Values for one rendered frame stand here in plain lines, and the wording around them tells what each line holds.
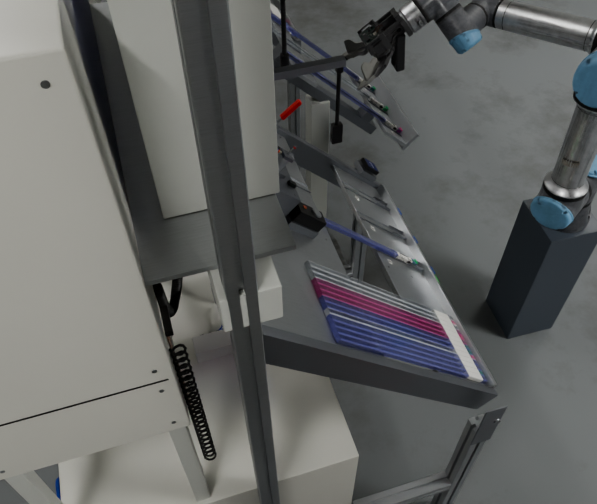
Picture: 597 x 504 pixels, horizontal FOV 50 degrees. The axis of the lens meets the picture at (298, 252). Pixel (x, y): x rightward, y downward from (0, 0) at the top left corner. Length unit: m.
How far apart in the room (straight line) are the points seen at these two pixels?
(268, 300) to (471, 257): 1.92
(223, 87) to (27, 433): 0.66
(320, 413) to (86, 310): 0.84
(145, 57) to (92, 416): 0.56
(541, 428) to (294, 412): 1.04
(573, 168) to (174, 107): 1.25
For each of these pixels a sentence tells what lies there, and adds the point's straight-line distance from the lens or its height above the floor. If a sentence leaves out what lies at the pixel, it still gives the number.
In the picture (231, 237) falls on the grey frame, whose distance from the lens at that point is 0.71.
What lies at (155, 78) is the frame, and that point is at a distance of 0.72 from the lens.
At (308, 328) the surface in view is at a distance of 1.06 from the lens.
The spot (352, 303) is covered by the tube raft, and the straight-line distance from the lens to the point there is 1.21.
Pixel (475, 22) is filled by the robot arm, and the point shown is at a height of 1.11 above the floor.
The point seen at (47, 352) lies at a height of 1.31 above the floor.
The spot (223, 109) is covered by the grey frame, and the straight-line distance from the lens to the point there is 0.58.
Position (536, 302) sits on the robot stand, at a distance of 2.32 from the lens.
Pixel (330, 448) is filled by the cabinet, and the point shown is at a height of 0.62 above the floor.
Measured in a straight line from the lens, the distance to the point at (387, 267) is 1.49.
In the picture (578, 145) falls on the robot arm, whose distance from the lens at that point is 1.75.
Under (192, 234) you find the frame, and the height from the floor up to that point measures 1.39.
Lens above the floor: 2.01
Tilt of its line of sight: 51 degrees down
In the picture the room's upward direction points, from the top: 1 degrees counter-clockwise
